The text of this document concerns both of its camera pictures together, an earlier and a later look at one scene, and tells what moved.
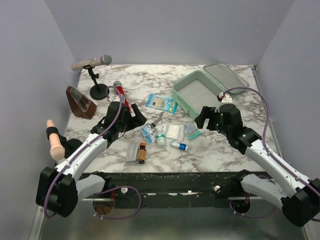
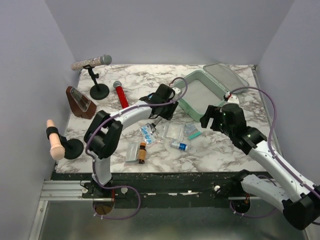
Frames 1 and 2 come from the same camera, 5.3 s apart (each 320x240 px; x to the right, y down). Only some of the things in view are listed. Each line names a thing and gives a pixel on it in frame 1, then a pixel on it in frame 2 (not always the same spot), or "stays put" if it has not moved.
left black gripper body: x=130 y=122 -> x=168 y=110
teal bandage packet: x=191 y=131 stays put
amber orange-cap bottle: x=142 y=153 stays put
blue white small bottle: x=182 y=146 stays put
